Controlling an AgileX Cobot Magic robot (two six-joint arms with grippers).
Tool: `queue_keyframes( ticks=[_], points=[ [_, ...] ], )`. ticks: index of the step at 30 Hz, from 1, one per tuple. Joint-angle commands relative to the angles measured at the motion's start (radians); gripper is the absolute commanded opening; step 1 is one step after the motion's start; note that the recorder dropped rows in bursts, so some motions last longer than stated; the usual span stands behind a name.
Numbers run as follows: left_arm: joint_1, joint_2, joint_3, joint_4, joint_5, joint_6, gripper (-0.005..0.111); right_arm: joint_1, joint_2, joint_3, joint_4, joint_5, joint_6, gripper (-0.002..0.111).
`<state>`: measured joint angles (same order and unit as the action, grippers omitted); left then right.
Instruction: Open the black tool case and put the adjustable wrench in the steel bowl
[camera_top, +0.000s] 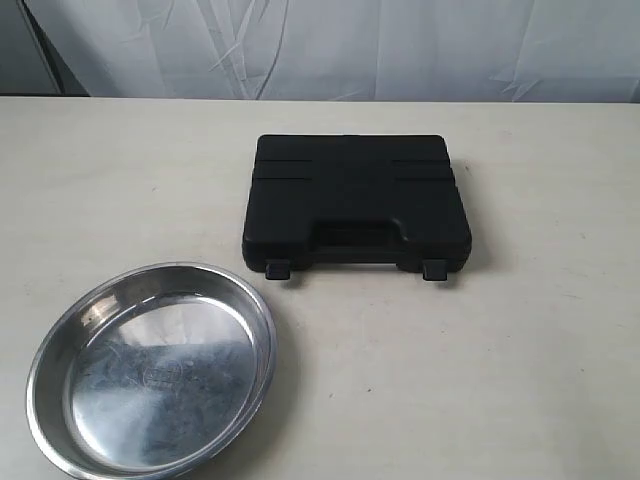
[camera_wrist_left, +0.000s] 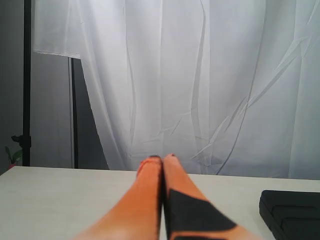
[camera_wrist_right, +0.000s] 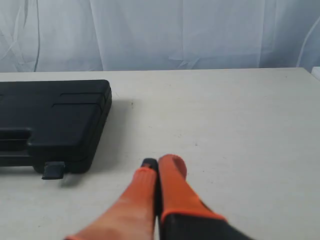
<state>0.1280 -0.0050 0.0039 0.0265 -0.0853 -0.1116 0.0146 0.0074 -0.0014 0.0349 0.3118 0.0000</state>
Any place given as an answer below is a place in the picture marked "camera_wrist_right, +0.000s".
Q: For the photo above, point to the white backdrop curtain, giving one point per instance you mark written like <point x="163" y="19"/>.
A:
<point x="127" y="35"/>

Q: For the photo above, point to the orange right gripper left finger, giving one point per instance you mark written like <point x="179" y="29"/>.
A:
<point x="132" y="216"/>

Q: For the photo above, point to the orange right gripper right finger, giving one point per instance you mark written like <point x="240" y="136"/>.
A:
<point x="184" y="216"/>

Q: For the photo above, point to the black plastic tool case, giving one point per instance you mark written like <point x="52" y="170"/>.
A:
<point x="52" y="126"/>

